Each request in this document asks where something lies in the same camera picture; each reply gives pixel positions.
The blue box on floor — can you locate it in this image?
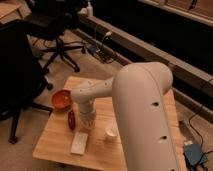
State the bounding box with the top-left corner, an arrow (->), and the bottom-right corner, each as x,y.
184,144 -> 207,166

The dark chair at left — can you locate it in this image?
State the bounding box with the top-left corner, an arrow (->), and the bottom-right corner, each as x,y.
0,19 -> 53,144

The red round lid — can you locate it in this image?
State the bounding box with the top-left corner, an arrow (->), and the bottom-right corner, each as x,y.
68,111 -> 76,130

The black power strip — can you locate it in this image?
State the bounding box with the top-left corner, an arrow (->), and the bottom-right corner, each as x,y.
87,45 -> 116,64

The white paper cup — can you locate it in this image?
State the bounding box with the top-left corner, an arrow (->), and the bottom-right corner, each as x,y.
105,128 -> 117,142

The white bottle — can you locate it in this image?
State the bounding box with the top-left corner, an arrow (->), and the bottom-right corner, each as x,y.
87,0 -> 93,17

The black cable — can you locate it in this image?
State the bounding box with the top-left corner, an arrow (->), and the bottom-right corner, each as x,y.
188,78 -> 213,146

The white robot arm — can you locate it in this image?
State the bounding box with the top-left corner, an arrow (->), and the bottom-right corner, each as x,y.
71,62 -> 180,171

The black office chair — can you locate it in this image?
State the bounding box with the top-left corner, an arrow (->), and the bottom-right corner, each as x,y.
24,0 -> 85,73

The red bowl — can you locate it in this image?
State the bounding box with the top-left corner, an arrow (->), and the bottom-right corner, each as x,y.
51,89 -> 72,110

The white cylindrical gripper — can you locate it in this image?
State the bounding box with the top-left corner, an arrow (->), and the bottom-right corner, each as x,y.
79,107 -> 96,129

